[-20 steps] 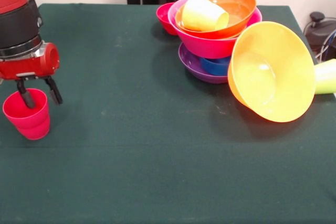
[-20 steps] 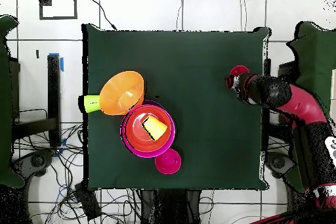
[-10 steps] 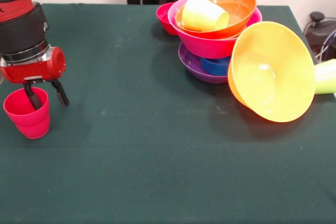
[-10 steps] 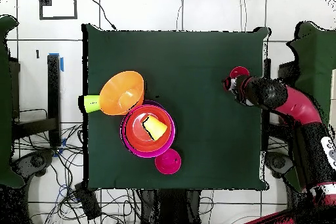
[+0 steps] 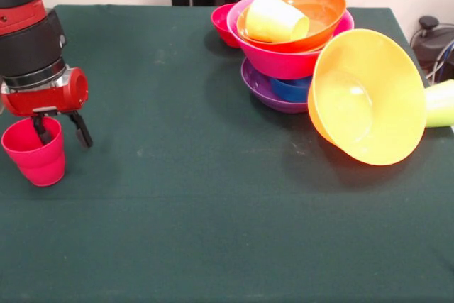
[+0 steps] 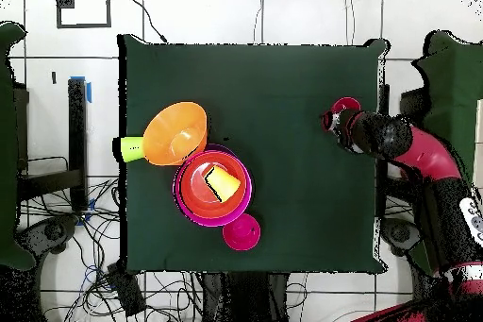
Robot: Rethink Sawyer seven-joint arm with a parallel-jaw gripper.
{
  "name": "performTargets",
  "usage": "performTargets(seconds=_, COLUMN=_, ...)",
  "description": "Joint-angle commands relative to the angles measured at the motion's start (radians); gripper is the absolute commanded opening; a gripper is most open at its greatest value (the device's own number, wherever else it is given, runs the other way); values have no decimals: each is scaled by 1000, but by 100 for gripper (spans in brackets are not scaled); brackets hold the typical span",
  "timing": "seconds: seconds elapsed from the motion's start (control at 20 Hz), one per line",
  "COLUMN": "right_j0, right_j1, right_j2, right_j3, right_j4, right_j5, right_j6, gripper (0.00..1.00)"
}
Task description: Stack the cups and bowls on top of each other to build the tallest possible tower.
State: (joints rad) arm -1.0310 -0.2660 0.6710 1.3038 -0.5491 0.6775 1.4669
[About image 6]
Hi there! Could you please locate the red-pink cup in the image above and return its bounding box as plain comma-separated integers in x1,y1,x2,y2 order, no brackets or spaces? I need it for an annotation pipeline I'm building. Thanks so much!
331,96,362,114

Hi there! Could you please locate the yellow cup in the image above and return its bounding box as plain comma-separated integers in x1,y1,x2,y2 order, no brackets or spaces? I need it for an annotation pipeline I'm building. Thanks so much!
204,165,242,203

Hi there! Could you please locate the red-orange bowl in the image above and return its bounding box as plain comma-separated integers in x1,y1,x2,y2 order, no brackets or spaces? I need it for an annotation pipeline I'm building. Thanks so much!
179,150,246,219

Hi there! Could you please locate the large pink bowl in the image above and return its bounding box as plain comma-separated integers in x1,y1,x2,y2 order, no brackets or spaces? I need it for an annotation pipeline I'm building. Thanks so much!
173,145,253,228

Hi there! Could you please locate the large orange bowl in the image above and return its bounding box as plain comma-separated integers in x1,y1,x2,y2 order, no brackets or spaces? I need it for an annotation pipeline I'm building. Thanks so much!
142,101,208,167

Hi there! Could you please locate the dark green tablecloth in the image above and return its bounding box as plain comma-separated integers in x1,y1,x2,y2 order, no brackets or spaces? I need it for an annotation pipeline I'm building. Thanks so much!
117,33,390,275

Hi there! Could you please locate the green cloth side table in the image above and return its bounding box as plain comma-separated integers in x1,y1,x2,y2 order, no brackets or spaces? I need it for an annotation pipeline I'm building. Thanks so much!
0,21,36,272
412,30,483,187

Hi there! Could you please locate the black chair base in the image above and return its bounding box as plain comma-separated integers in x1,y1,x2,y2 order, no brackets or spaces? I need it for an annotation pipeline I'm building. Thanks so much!
380,217,422,259
16,213,80,263

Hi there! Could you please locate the small red-pink bowl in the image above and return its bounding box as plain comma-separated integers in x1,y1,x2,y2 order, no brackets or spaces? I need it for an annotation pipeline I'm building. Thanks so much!
222,212,262,252

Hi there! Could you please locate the lime green cup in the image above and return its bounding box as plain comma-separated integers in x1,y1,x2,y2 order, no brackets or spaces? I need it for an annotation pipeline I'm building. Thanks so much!
119,135,145,164

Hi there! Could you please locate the blue tape strip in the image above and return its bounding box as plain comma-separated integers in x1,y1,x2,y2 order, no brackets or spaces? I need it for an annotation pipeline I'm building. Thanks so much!
70,75,92,104

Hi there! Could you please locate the black floor box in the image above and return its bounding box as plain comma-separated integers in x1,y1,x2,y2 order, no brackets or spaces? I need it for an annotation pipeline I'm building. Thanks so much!
106,261,147,317

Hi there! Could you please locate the black metal frame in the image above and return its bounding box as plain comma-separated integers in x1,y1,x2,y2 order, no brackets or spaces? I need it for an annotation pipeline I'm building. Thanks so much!
14,76,90,213
377,83,429,119

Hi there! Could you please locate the thin grey cable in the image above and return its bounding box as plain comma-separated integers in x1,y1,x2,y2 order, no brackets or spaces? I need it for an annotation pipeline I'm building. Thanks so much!
343,0,356,46

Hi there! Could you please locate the black cable with plug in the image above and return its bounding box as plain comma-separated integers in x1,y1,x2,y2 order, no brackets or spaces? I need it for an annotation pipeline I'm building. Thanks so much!
125,0,169,44

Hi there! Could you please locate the tangle of cables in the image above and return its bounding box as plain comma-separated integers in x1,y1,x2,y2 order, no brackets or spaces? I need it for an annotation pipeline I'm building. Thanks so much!
16,155,205,322

